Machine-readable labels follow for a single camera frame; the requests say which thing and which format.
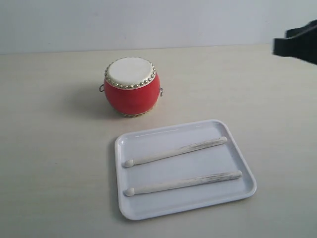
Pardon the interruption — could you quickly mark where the wooden drumstick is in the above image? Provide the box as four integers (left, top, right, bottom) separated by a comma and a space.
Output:
123, 171, 242, 196
122, 136, 227, 168

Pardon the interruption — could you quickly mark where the small red drum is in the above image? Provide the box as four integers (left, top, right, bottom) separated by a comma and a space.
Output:
99, 57, 163, 117

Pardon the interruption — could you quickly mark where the white rectangular plastic tray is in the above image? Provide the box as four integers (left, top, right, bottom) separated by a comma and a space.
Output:
114, 119, 257, 220

